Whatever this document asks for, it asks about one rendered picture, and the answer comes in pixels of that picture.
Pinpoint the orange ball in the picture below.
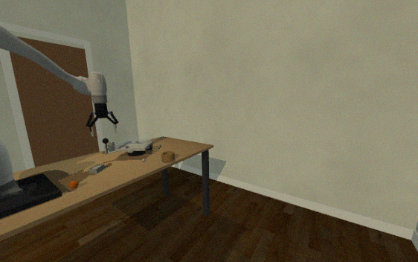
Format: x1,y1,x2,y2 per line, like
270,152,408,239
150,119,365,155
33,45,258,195
69,181,79,188

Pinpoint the grey mug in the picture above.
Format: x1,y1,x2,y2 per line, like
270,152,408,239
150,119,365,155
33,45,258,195
107,141,115,152

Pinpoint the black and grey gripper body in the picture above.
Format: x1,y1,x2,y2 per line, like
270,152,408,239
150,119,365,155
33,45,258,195
94,103,109,118

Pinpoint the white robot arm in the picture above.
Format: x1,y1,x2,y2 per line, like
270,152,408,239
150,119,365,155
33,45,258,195
0,26,107,199

